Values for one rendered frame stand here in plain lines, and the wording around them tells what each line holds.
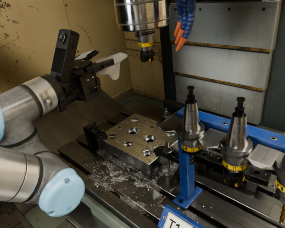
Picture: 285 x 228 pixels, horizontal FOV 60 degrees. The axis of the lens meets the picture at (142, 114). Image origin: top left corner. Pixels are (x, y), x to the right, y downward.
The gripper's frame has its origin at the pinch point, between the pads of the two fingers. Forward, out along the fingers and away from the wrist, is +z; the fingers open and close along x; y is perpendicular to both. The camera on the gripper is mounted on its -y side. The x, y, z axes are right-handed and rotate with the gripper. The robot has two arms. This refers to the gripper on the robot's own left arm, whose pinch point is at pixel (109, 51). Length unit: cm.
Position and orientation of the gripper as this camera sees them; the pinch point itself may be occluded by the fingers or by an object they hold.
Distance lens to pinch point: 67.3
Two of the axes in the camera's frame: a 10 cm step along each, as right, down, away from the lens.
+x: 8.0, 2.2, -5.6
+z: 5.9, -4.9, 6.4
